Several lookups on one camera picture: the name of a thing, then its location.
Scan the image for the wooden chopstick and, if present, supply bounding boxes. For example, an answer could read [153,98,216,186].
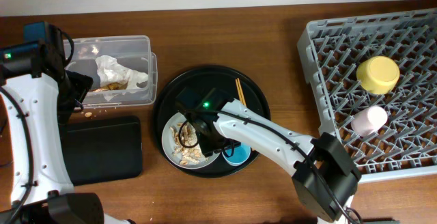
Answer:
[237,77,247,107]
[235,78,245,106]

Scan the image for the gold snack wrapper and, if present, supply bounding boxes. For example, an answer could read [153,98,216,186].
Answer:
[91,83,128,92]

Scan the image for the blue cup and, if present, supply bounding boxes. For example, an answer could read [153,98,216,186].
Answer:
[222,143,251,167]

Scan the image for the pink cup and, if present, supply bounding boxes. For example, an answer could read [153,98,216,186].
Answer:
[351,106,388,137]

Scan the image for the yellow bowl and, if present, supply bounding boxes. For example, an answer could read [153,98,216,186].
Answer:
[356,56,400,95]

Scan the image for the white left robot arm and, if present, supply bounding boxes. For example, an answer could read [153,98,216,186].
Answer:
[1,22,121,224]

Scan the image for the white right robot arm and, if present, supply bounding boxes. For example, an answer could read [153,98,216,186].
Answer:
[175,88,363,223]

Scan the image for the clear plastic waste bin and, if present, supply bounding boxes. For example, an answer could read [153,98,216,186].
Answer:
[66,36,158,109]

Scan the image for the grey dishwasher rack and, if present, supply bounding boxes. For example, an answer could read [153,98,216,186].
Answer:
[297,8,436,182]

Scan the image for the crumpled white tissue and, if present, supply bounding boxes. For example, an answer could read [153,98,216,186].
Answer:
[92,55,150,102]

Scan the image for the grey plate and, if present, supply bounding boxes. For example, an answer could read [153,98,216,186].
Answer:
[161,113,219,170]

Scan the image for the round black tray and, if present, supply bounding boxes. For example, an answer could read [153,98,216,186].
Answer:
[152,66,270,178]

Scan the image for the food scraps on plate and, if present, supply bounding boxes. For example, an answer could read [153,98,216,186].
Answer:
[170,122,208,166]

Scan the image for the black rectangular tray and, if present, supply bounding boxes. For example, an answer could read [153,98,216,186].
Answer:
[60,116,143,186]

